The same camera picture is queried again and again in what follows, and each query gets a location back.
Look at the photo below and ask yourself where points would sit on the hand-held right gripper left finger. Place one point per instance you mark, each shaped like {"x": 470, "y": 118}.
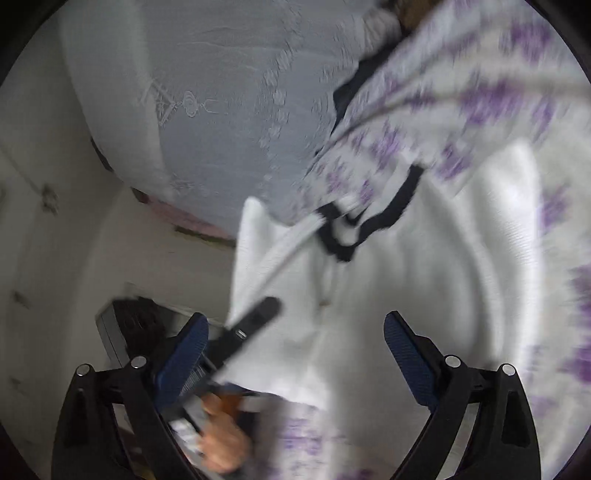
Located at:
{"x": 184, "y": 360}

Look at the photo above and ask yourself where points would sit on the person's left hand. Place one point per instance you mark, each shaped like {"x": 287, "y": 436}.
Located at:
{"x": 224, "y": 443}

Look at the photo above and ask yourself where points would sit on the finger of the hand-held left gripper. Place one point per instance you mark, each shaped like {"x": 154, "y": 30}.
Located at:
{"x": 251, "y": 323}

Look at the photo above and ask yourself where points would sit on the brown woven mat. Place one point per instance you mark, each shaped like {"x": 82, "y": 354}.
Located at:
{"x": 415, "y": 11}

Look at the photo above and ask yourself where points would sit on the white lace cover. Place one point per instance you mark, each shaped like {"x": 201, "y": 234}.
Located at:
{"x": 231, "y": 92}

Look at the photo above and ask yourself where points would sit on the dark cloth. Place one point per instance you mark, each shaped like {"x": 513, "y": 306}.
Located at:
{"x": 353, "y": 92}

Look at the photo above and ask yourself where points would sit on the white knit sweater black collar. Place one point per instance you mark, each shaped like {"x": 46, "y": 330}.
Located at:
{"x": 392, "y": 286}

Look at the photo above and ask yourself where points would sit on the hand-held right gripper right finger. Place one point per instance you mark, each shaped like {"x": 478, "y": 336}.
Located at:
{"x": 411, "y": 360}

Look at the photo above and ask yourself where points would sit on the purple floral bedsheet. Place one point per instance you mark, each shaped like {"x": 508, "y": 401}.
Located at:
{"x": 461, "y": 69}

